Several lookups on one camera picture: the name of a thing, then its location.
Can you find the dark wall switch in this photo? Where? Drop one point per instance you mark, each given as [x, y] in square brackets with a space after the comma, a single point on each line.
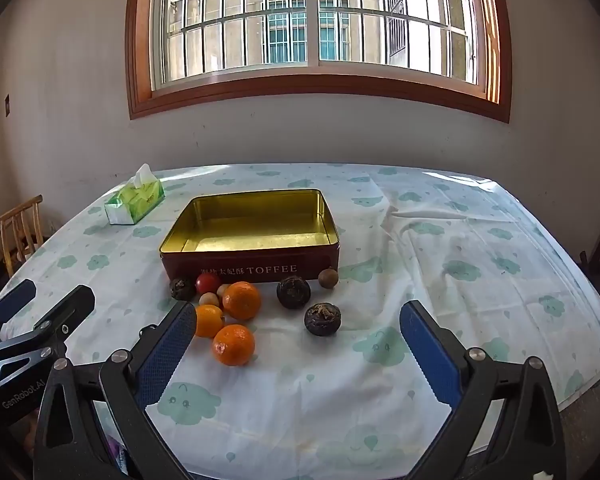
[7, 105]

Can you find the purple cloth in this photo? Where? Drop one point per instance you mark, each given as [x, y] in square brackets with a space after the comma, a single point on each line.
[114, 455]

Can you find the red and gold tin box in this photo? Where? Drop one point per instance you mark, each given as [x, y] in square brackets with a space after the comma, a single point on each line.
[250, 270]

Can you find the tan longan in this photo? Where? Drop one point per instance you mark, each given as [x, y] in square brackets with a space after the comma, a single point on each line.
[209, 300]
[223, 290]
[328, 277]

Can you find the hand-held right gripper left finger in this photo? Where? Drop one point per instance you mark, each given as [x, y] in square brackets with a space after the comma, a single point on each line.
[167, 355]

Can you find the white cloud-print tablecloth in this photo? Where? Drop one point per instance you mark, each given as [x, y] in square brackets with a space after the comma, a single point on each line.
[480, 270]

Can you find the green tissue pack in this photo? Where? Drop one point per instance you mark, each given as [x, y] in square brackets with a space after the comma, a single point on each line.
[135, 202]

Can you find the red cherry tomato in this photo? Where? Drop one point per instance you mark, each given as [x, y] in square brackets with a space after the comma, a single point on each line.
[208, 282]

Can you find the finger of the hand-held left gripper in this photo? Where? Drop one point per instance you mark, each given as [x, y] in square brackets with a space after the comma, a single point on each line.
[12, 302]
[70, 307]

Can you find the small dark smooth plum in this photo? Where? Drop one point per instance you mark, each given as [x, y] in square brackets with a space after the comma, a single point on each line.
[182, 288]

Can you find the dark brown wrinkled fruit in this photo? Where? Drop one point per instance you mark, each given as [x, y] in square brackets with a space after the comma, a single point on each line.
[293, 292]
[322, 318]

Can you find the light wooden chair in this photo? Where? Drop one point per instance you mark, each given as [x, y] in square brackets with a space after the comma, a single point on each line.
[17, 217]

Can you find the wooden framed barred window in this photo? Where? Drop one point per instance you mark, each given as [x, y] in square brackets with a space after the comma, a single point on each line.
[330, 85]

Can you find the small yellow-orange citrus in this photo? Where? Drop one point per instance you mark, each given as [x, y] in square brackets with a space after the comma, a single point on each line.
[209, 321]

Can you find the orange mandarin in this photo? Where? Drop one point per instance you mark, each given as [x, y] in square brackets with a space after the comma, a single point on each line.
[241, 300]
[233, 344]

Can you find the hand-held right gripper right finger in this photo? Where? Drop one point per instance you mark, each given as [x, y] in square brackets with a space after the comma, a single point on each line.
[427, 355]

